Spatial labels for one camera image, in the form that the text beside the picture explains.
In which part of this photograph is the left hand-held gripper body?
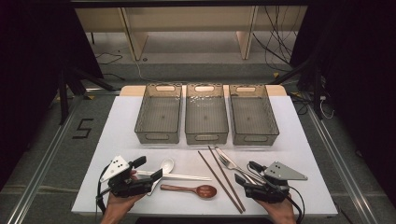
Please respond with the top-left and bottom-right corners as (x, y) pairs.
(99, 154), (154, 199)

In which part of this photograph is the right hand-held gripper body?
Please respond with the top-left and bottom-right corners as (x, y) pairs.
(243, 161), (309, 204)

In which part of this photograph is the white ceramic spoon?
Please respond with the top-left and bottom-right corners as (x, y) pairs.
(146, 157), (176, 197)

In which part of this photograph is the brown wooden chopstick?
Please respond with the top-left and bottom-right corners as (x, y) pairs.
(207, 146), (247, 213)
(197, 150), (244, 215)

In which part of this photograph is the silver metal fork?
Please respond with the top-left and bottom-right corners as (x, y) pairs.
(219, 153), (265, 185)

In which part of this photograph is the silver metal knife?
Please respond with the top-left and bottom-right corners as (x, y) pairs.
(214, 146), (261, 185)

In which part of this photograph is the brown wooden spoon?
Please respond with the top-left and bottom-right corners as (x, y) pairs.
(160, 184), (218, 200)

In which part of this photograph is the smoky clear plastic bin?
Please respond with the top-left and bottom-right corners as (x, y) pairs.
(134, 83), (183, 145)
(228, 83), (280, 147)
(184, 82), (230, 146)

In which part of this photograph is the person's left hand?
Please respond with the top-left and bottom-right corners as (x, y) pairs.
(101, 192), (148, 224)

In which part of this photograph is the person's right hand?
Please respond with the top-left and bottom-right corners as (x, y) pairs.
(256, 194), (297, 224)

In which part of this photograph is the white table sheet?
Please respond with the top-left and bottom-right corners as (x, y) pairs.
(71, 94), (339, 217)

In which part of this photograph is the black metal stand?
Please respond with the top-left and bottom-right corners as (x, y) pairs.
(57, 66), (117, 125)
(267, 55), (325, 120)

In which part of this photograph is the black curtain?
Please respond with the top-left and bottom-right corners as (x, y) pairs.
(289, 0), (396, 203)
(0, 0), (105, 190)

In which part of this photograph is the beige wooden desk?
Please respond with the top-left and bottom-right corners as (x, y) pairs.
(74, 6), (309, 62)

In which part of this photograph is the left hand-held gripper black cable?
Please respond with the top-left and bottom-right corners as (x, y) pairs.
(95, 163), (114, 217)

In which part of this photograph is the hand-held gripper black cable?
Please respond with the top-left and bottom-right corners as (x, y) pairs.
(95, 163), (114, 217)
(288, 186), (306, 224)

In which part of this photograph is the right hand-held gripper black cable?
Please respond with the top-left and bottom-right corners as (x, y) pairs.
(288, 186), (306, 224)

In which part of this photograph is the metal floor rail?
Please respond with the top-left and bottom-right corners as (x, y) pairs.
(6, 96), (86, 224)
(304, 105), (379, 224)

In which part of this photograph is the white floor cable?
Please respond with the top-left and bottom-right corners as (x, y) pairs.
(134, 59), (176, 84)

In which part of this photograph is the black floor cable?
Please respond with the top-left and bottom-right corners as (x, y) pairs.
(94, 50), (124, 66)

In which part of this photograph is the bundle of black cables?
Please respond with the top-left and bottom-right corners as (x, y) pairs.
(251, 6), (301, 73)

